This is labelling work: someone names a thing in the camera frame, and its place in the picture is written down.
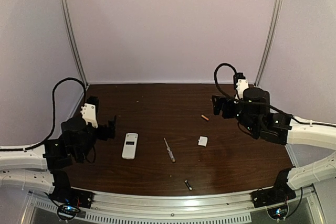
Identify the white red remote control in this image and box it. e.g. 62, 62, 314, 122
122, 133, 139, 159

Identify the white battery cover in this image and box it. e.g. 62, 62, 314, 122
198, 136, 208, 147

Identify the clear handle screwdriver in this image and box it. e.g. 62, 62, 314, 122
163, 137, 176, 163

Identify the black battery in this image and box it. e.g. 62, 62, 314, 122
184, 180, 193, 191

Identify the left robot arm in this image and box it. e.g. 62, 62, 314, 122
1, 117, 116, 194

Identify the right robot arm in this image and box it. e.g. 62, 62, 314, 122
212, 88, 335, 190

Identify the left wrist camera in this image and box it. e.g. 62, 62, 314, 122
80, 96, 99, 129

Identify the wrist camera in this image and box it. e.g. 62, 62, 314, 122
233, 72, 249, 99
80, 96, 99, 129

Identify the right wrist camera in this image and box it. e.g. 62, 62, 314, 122
233, 72, 249, 99

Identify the right camera cable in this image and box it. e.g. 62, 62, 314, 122
213, 63, 244, 101

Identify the camera cable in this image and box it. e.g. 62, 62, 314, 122
213, 63, 244, 101
26, 78, 88, 151

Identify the left camera cable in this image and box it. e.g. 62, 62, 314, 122
26, 78, 88, 151

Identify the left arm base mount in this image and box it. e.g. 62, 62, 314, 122
45, 188, 95, 222

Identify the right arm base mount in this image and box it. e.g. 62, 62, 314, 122
250, 187, 298, 222

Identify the front aluminium rail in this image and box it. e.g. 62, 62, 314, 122
28, 179, 318, 224

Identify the right aluminium frame post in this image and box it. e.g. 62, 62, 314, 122
254, 0, 284, 86

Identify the aluminium frame post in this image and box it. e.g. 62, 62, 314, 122
60, 0, 88, 87
254, 0, 284, 86

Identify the left aluminium frame post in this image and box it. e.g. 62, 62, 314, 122
60, 0, 88, 87

